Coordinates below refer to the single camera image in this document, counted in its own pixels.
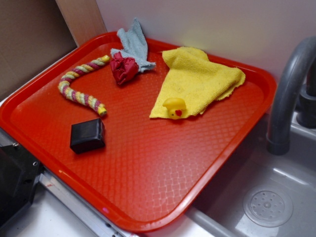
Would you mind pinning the striped twisted rope toy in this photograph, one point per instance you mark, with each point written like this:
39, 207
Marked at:
64, 85

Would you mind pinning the black box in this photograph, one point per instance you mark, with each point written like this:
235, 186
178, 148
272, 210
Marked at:
87, 136

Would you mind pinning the red plastic tray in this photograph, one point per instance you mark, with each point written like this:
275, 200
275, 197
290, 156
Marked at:
150, 170

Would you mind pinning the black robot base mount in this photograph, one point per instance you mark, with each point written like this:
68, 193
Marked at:
19, 176

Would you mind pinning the sink drain strainer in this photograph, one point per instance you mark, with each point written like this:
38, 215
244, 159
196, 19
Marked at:
267, 206

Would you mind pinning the yellow rubber duck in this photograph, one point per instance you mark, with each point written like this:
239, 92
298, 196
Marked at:
175, 107

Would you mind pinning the grey sink faucet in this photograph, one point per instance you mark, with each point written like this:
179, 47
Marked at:
296, 89

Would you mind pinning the brown cardboard panel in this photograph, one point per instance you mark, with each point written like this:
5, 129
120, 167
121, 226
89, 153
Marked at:
33, 36

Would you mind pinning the yellow cloth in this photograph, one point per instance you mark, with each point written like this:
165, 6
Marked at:
195, 79

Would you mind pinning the grey plastic sink basin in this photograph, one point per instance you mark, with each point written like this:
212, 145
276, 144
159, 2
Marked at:
219, 207

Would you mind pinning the crumpled red fabric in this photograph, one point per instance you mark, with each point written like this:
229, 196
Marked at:
123, 69

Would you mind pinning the grey-blue cloth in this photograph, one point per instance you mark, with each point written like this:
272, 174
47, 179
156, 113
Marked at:
134, 46

